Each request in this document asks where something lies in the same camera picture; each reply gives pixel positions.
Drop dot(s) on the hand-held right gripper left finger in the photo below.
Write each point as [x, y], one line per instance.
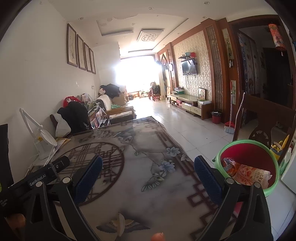
[89, 177]

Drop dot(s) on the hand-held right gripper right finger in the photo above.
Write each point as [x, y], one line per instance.
[207, 180]

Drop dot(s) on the pink white carton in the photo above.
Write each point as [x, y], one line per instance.
[252, 175]

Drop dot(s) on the red bin with green rim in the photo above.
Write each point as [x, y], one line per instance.
[252, 153]

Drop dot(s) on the person's left hand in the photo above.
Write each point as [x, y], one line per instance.
[16, 221]

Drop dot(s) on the black flat panel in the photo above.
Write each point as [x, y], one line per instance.
[5, 153]

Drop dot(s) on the yellow envelope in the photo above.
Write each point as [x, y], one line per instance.
[63, 143]

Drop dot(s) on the white desk lamp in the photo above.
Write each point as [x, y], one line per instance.
[45, 141]

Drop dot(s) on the white plastic bag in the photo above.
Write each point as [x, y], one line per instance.
[62, 126]

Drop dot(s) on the magazine rack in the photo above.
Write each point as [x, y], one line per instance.
[98, 117]

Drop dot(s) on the black jacket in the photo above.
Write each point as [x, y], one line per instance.
[75, 117]

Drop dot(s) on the small red floor bin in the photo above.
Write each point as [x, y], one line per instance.
[216, 118]

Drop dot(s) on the wooden sofa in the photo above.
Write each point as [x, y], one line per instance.
[120, 111]

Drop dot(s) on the long television cabinet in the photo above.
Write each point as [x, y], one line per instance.
[192, 105]

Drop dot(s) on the red bag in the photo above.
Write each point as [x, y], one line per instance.
[70, 100]

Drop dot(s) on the yellow plastic toy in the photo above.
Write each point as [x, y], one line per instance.
[281, 146]

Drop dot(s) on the white appliance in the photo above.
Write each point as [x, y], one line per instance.
[289, 185]

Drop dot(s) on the framed picture on cabinet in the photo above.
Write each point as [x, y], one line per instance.
[202, 93]

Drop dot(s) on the black clothes pile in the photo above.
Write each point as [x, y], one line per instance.
[113, 90]

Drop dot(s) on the carved wooden chair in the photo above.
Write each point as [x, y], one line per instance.
[263, 109]

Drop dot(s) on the red wooden chairs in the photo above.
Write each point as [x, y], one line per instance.
[155, 93]

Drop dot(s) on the square ceiling lamp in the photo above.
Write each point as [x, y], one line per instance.
[150, 36]

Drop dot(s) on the red hanging lantern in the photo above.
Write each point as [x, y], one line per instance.
[277, 37]

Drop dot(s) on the small narrow wall picture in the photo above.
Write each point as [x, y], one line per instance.
[234, 91]

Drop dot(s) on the wall television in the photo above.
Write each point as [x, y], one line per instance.
[189, 68]

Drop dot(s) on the framed wall picture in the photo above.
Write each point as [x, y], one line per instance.
[81, 52]
[87, 57]
[72, 45]
[92, 61]

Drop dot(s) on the wall shelf with bowls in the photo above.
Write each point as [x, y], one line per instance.
[188, 55]

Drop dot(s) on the hanging wall scroll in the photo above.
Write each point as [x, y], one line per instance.
[227, 46]

